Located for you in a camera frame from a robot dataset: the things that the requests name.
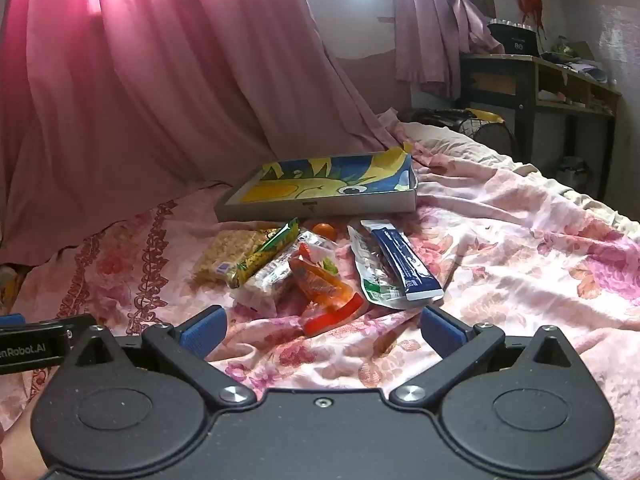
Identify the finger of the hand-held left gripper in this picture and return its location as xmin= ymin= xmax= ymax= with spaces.
xmin=0 ymin=312 xmax=97 ymax=333

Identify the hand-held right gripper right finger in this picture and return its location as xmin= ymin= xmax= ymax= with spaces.
xmin=387 ymin=305 xmax=583 ymax=406

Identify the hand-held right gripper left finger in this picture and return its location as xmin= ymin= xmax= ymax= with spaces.
xmin=62 ymin=305 xmax=258 ymax=406

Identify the clear puffed grain bar packet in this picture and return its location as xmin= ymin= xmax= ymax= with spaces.
xmin=192 ymin=230 xmax=273 ymax=286

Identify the blue stick packet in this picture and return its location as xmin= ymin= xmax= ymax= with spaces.
xmin=360 ymin=219 xmax=445 ymax=302

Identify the clear white bar packet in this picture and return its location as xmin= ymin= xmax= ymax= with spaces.
xmin=235 ymin=247 xmax=301 ymax=318

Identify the white green snack pouch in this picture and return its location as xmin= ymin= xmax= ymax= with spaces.
xmin=346 ymin=225 xmax=416 ymax=311

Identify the green snack packet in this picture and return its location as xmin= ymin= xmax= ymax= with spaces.
xmin=227 ymin=217 xmax=301 ymax=288

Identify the orange snack packet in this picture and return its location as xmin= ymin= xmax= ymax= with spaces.
xmin=287 ymin=256 xmax=367 ymax=339

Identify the dark foil candy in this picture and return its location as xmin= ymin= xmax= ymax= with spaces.
xmin=295 ymin=230 xmax=343 ymax=276

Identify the grey box with cartoon lining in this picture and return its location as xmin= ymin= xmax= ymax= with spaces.
xmin=215 ymin=149 xmax=418 ymax=223

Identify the person's left forearm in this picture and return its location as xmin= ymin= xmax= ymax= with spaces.
xmin=0 ymin=400 xmax=51 ymax=480

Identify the pink floral bedsheet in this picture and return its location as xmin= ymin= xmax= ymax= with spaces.
xmin=0 ymin=107 xmax=640 ymax=480

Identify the black handbag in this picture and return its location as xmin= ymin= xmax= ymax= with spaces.
xmin=425 ymin=107 xmax=476 ymax=133

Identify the yellow item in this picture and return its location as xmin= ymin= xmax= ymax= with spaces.
xmin=462 ymin=108 xmax=506 ymax=123

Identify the dark wooden desk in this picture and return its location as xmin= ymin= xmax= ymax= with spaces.
xmin=460 ymin=52 xmax=623 ymax=201

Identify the pink curtain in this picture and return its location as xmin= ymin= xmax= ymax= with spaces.
xmin=0 ymin=0 xmax=401 ymax=266

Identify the lilac curtain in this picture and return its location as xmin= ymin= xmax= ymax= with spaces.
xmin=392 ymin=0 xmax=506 ymax=98

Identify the black box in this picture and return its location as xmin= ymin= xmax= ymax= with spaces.
xmin=487 ymin=19 xmax=541 ymax=58

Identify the pile of papers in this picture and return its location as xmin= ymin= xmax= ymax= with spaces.
xmin=550 ymin=35 xmax=608 ymax=81

